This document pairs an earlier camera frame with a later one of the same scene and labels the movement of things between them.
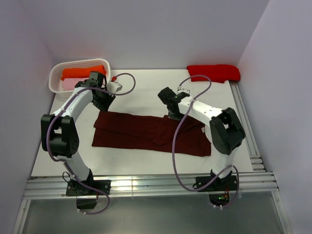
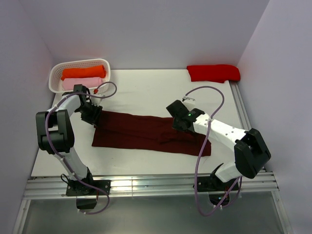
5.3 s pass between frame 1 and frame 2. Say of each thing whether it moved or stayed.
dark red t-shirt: stayed
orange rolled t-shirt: stayed
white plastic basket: stayed
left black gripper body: moved
